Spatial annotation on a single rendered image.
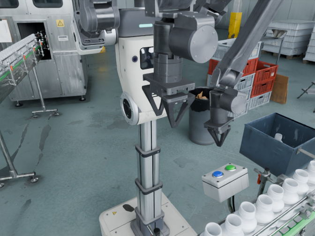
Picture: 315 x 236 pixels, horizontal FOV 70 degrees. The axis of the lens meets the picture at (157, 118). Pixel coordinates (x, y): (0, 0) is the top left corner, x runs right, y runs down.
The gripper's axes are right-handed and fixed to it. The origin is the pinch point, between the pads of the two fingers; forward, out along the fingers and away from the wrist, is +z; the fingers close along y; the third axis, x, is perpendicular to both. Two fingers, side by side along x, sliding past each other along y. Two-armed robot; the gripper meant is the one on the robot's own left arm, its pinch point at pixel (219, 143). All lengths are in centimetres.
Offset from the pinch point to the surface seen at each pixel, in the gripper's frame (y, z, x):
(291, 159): 55, 31, -10
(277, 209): -9.6, 9.4, -23.3
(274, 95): 348, 83, 94
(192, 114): 139, 54, 118
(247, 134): 60, 25, 16
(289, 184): -0.5, 6.8, -23.4
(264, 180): 5.0, 12.5, -14.4
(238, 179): -4.2, 8.5, -9.5
